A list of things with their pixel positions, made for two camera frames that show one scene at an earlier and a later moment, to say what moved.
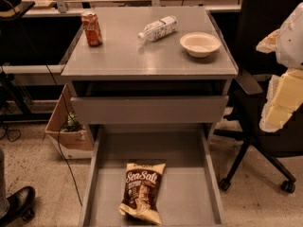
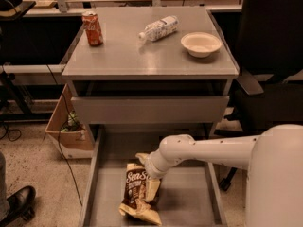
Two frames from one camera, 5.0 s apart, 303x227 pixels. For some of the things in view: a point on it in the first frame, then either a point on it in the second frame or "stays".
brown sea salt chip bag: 142,191 stays
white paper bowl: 200,44 stays
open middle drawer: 190,188 stays
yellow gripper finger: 268,44 → 155,165
